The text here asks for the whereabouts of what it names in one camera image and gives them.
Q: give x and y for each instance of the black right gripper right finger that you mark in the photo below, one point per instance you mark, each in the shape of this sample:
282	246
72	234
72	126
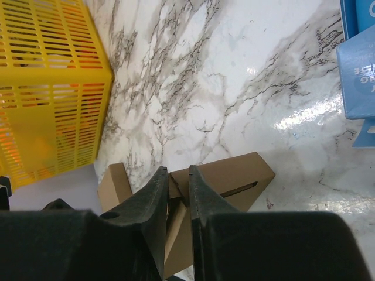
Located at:
229	244

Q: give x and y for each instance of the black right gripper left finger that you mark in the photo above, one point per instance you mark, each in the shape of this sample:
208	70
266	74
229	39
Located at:
61	243

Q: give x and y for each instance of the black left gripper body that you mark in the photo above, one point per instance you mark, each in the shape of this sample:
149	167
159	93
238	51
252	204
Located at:
5	193

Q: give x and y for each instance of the brown cardboard box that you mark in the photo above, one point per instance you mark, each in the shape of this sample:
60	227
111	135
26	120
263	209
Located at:
240	180
114	187

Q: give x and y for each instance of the folded brown cardboard box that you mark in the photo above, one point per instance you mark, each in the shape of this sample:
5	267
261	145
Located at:
114	187

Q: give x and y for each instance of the blue small box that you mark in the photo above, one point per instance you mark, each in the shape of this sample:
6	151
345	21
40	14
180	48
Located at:
355	58

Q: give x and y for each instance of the yellow plastic shopping basket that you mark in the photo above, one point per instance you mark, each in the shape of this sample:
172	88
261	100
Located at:
55	85

